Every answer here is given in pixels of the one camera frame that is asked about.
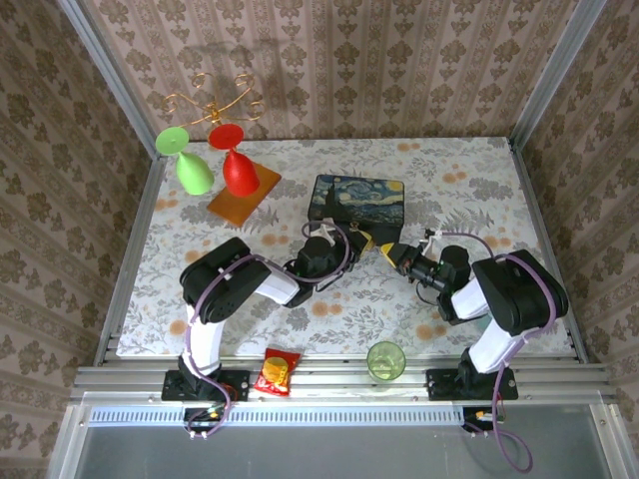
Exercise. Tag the amber rectangular base board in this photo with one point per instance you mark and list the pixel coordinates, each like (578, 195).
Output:
(234, 209)

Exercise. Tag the red plastic wine glass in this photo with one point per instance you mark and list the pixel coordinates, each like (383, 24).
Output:
(239, 174)

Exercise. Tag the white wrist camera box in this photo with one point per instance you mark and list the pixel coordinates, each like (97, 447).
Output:
(433, 239)
(324, 230)

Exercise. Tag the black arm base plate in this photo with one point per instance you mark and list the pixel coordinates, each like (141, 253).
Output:
(442, 386)
(237, 386)

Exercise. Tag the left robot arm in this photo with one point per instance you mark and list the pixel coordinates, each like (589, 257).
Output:
(204, 344)

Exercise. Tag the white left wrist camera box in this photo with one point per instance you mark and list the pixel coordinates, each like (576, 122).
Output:
(324, 230)

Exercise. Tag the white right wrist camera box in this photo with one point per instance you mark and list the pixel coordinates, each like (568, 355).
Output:
(433, 239)

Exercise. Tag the red snack packet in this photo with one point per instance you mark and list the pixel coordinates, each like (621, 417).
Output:
(274, 374)

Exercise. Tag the aluminium front rail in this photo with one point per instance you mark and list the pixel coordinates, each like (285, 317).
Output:
(339, 384)

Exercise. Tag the green translucent cup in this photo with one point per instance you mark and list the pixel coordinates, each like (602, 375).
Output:
(386, 366)

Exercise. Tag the starry night painted box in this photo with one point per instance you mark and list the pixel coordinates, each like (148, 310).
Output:
(359, 199)

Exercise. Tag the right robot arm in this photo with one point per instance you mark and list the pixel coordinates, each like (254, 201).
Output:
(519, 294)

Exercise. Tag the floral tablecloth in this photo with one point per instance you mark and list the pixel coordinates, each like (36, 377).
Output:
(449, 199)

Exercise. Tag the aluminium frame post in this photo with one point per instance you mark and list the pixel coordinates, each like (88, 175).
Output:
(110, 75)
(559, 75)

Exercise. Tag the aluminium side rail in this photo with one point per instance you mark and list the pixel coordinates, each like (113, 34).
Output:
(549, 199)
(132, 259)

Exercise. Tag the teal round disc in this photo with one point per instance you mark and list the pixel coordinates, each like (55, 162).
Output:
(483, 323)

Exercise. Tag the grey metal panel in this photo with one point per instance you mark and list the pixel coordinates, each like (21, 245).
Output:
(324, 454)

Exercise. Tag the green plastic wine glass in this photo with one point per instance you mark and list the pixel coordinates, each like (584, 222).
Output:
(194, 174)

